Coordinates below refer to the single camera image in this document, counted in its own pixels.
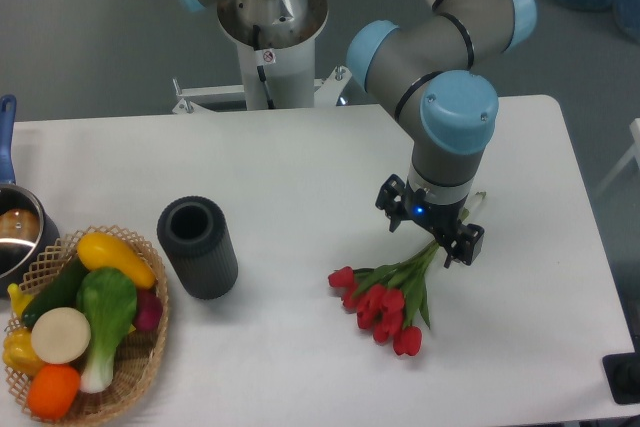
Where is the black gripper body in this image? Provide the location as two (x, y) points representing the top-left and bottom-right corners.
(400, 183), (471, 242)

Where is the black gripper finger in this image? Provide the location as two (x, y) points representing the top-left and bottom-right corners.
(375, 174), (406, 232)
(437, 222), (485, 268)

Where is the red tulip bouquet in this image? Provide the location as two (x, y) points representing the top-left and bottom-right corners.
(327, 190), (488, 357)

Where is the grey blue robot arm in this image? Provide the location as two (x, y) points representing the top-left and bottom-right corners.
(181, 0), (537, 264)

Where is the black device at edge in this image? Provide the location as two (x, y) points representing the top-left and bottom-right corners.
(602, 352), (639, 405)

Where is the dark grey ribbed vase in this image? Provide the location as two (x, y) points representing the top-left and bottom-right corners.
(156, 196), (239, 300)

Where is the purple red radish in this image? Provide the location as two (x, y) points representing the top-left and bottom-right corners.
(132, 290), (163, 332)

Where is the woven wicker basket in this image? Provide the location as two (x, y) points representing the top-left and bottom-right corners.
(1, 226), (169, 426)

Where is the yellow squash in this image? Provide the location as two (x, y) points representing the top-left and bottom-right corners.
(76, 232), (156, 290)

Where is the green bok choy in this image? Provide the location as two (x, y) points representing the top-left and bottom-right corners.
(76, 267), (137, 394)

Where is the dark green cucumber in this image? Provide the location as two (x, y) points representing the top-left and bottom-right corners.
(21, 257), (89, 328)

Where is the beige round slice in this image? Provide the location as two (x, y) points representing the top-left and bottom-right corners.
(31, 307), (91, 364)

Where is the yellow banana tip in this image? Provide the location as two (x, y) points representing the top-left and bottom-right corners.
(7, 283), (34, 318)

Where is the orange fruit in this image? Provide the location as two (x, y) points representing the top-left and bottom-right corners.
(27, 364), (80, 421)

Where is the yellow bell pepper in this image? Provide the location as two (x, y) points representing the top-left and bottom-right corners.
(3, 328), (46, 377)

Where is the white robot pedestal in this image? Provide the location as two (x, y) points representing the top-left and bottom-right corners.
(173, 0), (352, 114)

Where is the white furniture frame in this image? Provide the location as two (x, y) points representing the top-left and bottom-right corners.
(594, 118), (640, 198)

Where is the blue handled saucepan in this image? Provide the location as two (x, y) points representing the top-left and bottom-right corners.
(1, 94), (59, 299)

